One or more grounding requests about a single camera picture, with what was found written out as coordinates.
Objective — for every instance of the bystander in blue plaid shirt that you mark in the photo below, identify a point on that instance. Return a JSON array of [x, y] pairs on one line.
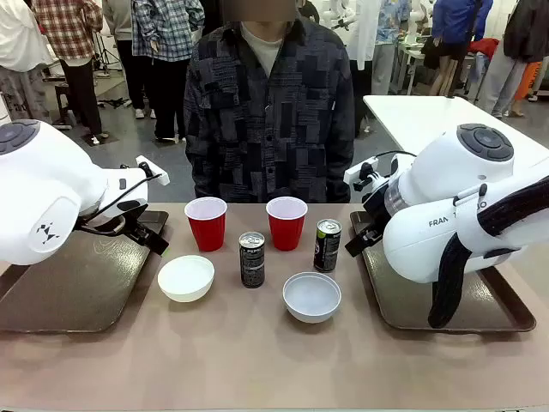
[[167, 30]]

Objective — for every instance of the bystander in black jacket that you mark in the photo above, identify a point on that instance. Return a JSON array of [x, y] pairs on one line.
[[523, 30]]

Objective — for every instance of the black green drink can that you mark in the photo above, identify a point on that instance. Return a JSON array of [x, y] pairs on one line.
[[327, 251]]

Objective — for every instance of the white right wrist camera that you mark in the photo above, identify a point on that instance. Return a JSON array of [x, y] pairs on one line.
[[359, 171]]

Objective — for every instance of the bystander in white coat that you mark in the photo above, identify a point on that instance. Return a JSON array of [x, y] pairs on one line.
[[364, 34]]

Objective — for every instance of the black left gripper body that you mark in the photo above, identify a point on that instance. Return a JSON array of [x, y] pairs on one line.
[[138, 225]]

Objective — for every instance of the bystander in red plaid shirt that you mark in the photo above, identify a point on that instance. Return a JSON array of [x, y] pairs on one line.
[[68, 26]]

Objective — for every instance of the bystander in white top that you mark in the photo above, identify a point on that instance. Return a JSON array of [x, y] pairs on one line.
[[19, 38]]

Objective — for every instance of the black stool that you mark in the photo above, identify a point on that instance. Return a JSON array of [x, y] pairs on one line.
[[63, 103]]

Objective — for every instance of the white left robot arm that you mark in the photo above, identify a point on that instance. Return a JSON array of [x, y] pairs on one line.
[[43, 180]]

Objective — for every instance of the pale grey-white plastic bowl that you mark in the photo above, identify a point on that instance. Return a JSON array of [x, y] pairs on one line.
[[311, 298]]

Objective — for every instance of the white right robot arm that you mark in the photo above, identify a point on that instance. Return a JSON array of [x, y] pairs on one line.
[[429, 180]]

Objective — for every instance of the white table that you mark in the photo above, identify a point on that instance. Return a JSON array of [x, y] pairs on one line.
[[412, 118]]

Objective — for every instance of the bystander in blue patterned shirt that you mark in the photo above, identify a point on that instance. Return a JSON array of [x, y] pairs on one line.
[[392, 26]]

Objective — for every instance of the bystander in grey top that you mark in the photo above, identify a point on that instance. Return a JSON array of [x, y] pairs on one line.
[[124, 47]]

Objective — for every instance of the white plastic bowl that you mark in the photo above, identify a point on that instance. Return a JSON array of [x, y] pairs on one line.
[[185, 279]]

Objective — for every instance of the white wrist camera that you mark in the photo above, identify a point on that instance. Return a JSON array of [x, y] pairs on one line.
[[359, 171], [151, 169]]

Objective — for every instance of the bystander in blue jacket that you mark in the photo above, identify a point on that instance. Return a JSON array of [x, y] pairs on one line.
[[461, 21]]

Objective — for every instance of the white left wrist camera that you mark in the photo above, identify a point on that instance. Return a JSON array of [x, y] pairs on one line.
[[151, 169]]

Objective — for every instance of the red plastic cup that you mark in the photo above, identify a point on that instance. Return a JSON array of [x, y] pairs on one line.
[[286, 232], [207, 232]]

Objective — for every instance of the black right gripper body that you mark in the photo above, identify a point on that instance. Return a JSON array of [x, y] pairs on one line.
[[376, 212]]

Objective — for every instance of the dark brown plastic tray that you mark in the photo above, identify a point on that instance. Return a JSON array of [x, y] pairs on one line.
[[489, 304], [77, 283]]

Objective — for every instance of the person in dark patchwork shirt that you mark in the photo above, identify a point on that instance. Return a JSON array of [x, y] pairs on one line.
[[266, 129]]

